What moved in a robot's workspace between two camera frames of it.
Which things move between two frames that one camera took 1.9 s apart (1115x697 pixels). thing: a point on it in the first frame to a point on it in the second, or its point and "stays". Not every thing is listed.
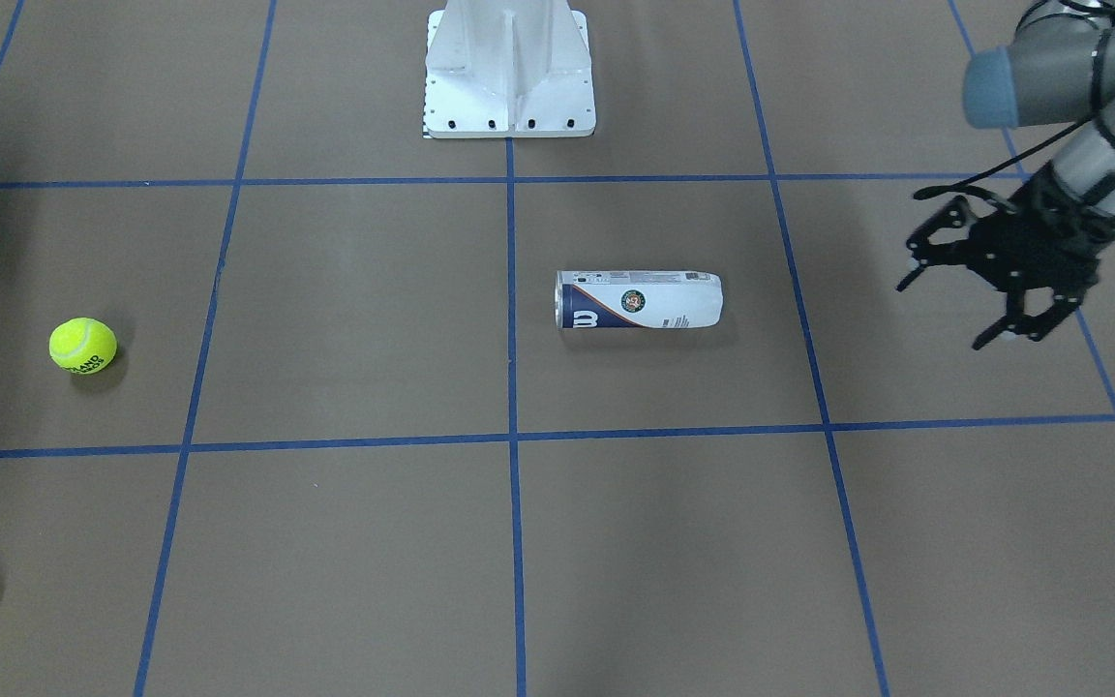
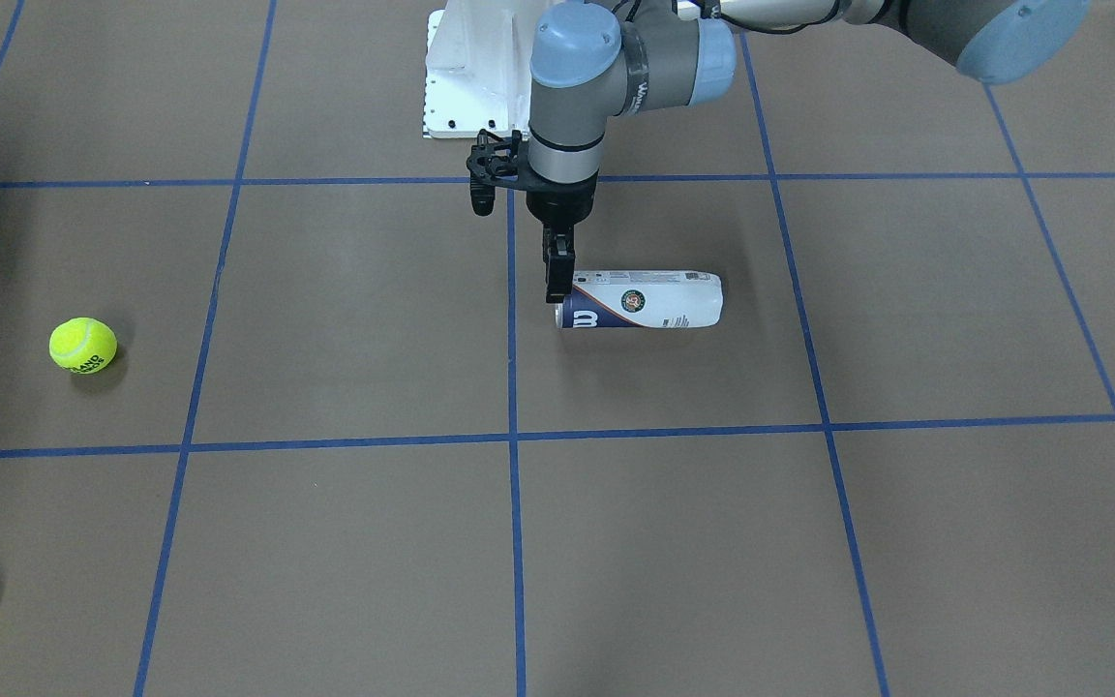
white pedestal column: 503,69 stays
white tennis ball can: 639,299 stays
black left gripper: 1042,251 to 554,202
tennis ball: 83,345 stays
